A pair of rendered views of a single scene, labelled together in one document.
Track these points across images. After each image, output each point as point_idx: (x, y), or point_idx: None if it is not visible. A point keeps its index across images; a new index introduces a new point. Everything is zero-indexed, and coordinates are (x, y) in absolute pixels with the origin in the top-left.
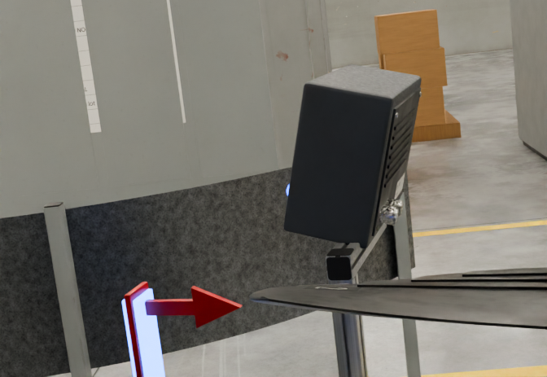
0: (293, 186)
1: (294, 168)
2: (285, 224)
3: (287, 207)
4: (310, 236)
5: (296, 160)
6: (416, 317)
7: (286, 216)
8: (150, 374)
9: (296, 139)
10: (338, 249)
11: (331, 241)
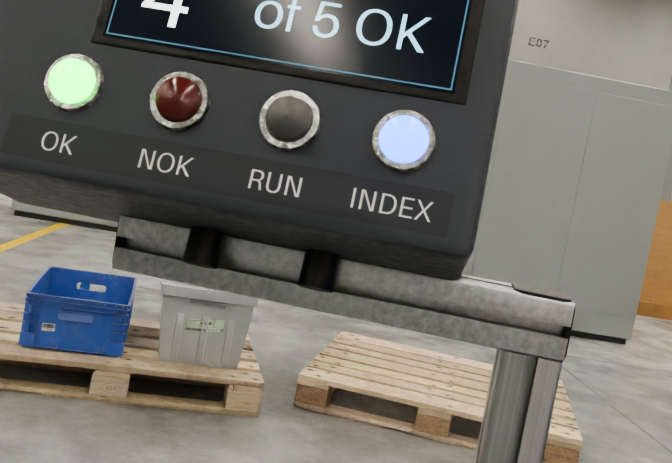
0: (495, 128)
1: (503, 77)
2: (473, 237)
3: (483, 186)
4: (460, 269)
5: (508, 54)
6: None
7: (478, 213)
8: None
9: None
10: (523, 288)
11: (453, 277)
